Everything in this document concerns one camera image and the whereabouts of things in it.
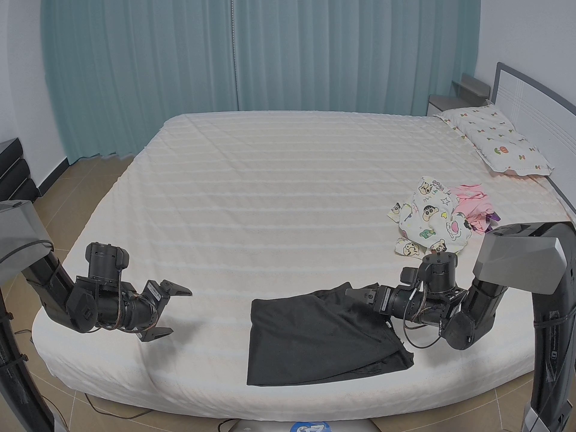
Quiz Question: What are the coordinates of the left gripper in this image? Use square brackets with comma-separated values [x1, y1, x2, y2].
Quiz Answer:
[118, 279, 193, 342]

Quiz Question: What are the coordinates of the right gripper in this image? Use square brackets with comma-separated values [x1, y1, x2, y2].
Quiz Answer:
[373, 284, 422, 320]

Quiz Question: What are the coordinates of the black T-shirt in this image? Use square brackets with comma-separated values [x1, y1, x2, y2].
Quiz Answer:
[247, 282, 415, 387]

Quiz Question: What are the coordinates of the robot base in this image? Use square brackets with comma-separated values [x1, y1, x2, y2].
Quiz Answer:
[220, 418, 378, 432]

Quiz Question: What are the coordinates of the bed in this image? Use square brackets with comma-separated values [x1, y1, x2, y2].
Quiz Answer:
[31, 61, 576, 419]

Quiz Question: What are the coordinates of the white printed garment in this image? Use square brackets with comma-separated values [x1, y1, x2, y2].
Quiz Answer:
[386, 175, 472, 260]

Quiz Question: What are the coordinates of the pink garment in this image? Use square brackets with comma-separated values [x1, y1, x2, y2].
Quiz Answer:
[451, 184, 495, 235]

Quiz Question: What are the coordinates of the white printed pillow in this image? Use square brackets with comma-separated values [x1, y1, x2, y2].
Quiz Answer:
[434, 104, 555, 177]

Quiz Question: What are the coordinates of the grey bedside table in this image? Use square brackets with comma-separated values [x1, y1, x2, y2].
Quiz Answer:
[427, 72, 491, 116]

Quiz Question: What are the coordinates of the black chest of drawers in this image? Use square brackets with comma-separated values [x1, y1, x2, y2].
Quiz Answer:
[0, 138, 39, 202]

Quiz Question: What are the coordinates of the black cable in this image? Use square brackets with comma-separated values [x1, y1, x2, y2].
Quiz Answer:
[403, 322, 445, 351]
[85, 394, 151, 420]
[0, 240, 54, 265]

